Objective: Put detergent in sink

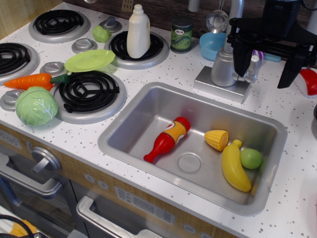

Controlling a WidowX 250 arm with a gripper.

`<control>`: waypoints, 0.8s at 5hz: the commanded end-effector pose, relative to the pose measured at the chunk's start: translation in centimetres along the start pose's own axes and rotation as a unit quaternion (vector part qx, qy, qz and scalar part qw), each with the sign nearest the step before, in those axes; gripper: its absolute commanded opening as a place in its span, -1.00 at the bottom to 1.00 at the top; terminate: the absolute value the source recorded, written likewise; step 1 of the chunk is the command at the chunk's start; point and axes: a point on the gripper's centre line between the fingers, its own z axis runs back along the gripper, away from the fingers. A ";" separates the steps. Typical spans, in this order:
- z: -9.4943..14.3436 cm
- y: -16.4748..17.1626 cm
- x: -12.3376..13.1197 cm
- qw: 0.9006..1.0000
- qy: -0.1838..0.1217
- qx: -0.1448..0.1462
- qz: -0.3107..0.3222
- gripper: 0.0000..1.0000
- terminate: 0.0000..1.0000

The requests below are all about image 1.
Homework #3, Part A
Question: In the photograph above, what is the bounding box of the red white cheese wedge toy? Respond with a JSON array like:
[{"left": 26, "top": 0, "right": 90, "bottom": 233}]
[{"left": 294, "top": 68, "right": 317, "bottom": 97}]

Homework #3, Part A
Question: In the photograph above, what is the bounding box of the silver stove knob front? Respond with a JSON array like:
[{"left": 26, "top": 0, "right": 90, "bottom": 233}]
[{"left": 0, "top": 89, "right": 24, "bottom": 112}]

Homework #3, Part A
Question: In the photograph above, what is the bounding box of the silver stove knob back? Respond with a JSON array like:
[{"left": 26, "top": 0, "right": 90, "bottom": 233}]
[{"left": 99, "top": 16, "right": 122, "bottom": 33}]

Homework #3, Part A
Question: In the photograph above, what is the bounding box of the green peas can toy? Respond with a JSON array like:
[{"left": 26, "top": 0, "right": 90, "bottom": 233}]
[{"left": 170, "top": 15, "right": 193, "bottom": 54}]

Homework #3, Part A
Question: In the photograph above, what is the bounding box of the back left stove burner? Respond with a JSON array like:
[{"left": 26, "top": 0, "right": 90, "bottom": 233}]
[{"left": 29, "top": 9, "right": 90, "bottom": 44}]

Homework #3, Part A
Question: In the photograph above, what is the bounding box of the silver metal sink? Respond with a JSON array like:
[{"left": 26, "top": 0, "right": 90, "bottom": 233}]
[{"left": 98, "top": 82, "right": 288, "bottom": 216}]

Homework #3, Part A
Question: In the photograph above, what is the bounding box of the silver stove knob lower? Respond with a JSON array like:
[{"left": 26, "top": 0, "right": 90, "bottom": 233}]
[{"left": 40, "top": 61, "right": 68, "bottom": 77}]

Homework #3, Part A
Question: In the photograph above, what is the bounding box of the green cabbage toy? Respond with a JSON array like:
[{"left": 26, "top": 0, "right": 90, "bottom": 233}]
[{"left": 15, "top": 86, "right": 58, "bottom": 127}]

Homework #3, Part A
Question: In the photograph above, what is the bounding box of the blue plastic pot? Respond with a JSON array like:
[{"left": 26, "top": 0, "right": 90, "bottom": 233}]
[{"left": 199, "top": 32, "right": 226, "bottom": 61}]

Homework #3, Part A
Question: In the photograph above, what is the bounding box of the silver stove knob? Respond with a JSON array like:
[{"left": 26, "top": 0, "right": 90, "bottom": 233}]
[
  {"left": 40, "top": 61, "right": 68, "bottom": 77},
  {"left": 71, "top": 38, "right": 98, "bottom": 54},
  {"left": 99, "top": 16, "right": 122, "bottom": 33},
  {"left": 0, "top": 89, "right": 24, "bottom": 112}
]

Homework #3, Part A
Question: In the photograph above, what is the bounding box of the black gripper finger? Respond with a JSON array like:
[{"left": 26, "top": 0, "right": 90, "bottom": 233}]
[
  {"left": 233, "top": 38, "right": 253, "bottom": 77},
  {"left": 277, "top": 51, "right": 307, "bottom": 89}
]

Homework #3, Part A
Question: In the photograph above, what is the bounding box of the silver oven door handle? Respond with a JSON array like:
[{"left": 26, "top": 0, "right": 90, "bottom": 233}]
[{"left": 0, "top": 153, "right": 62, "bottom": 199}]

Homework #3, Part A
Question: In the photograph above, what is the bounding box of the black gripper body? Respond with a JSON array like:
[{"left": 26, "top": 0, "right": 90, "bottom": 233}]
[{"left": 227, "top": 17, "right": 317, "bottom": 66}]

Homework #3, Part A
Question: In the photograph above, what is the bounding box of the silver oven dial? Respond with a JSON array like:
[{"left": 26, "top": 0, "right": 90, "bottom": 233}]
[{"left": 31, "top": 146, "right": 61, "bottom": 174}]

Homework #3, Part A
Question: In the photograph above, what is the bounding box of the front stove burner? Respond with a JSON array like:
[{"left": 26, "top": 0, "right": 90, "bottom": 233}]
[{"left": 51, "top": 71, "right": 127, "bottom": 124}]

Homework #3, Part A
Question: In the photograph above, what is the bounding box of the silver toy faucet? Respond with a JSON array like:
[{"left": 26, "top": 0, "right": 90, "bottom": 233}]
[{"left": 193, "top": 0, "right": 263, "bottom": 104}]

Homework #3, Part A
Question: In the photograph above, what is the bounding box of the yellow object bottom corner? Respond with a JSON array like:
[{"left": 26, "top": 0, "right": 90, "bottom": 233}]
[{"left": 9, "top": 220, "right": 37, "bottom": 238}]

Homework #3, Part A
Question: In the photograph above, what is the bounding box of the white detergent bottle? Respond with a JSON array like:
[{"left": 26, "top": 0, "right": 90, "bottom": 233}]
[{"left": 127, "top": 4, "right": 151, "bottom": 59}]

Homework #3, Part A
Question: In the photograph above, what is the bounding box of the yellow banana toy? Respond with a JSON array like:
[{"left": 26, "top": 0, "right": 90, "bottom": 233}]
[{"left": 221, "top": 139, "right": 252, "bottom": 192}]

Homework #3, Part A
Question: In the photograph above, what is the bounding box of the green apple toy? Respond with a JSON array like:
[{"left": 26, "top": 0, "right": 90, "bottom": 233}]
[{"left": 240, "top": 148, "right": 263, "bottom": 169}]

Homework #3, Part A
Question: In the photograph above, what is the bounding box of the yellow corn piece toy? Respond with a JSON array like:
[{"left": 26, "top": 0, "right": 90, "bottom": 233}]
[{"left": 204, "top": 130, "right": 229, "bottom": 151}]

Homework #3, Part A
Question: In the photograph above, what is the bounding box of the silver dishwasher handle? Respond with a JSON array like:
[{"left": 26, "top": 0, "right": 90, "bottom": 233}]
[{"left": 76, "top": 196, "right": 160, "bottom": 238}]

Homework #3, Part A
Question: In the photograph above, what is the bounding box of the orange carrot toy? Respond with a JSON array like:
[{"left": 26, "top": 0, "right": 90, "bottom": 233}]
[{"left": 4, "top": 73, "right": 70, "bottom": 90}]

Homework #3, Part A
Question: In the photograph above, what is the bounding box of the silver stove knob middle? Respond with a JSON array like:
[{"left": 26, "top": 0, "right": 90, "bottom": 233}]
[{"left": 71, "top": 38, "right": 98, "bottom": 54}]

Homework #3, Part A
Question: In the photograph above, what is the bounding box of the red ketchup bottle toy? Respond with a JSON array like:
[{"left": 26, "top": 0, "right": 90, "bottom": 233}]
[{"left": 144, "top": 117, "right": 191, "bottom": 163}]

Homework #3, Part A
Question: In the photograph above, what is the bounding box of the back right stove burner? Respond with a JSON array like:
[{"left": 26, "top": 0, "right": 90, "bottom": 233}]
[{"left": 104, "top": 31, "right": 169, "bottom": 70}]

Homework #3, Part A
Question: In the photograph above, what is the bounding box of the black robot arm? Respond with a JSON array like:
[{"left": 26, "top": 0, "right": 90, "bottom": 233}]
[{"left": 227, "top": 0, "right": 317, "bottom": 89}]

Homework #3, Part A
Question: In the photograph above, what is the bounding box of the stove burner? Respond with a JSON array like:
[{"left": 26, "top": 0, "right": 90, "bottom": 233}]
[
  {"left": 104, "top": 31, "right": 169, "bottom": 70},
  {"left": 29, "top": 9, "right": 90, "bottom": 44},
  {"left": 0, "top": 43, "right": 40, "bottom": 86},
  {"left": 51, "top": 71, "right": 127, "bottom": 124}
]

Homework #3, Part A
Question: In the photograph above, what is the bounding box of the silver ladle hanging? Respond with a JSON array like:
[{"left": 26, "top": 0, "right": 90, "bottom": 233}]
[{"left": 206, "top": 0, "right": 229, "bottom": 34}]

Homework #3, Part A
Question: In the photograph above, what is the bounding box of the light green plastic plate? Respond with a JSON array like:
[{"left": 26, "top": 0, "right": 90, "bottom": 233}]
[{"left": 64, "top": 49, "right": 116, "bottom": 72}]

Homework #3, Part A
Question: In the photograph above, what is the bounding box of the small green lettuce toy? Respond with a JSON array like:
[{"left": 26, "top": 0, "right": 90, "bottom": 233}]
[{"left": 92, "top": 25, "right": 111, "bottom": 43}]

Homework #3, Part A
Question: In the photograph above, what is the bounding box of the purple onion toy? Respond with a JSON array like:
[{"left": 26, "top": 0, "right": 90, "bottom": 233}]
[{"left": 253, "top": 50, "right": 265, "bottom": 61}]

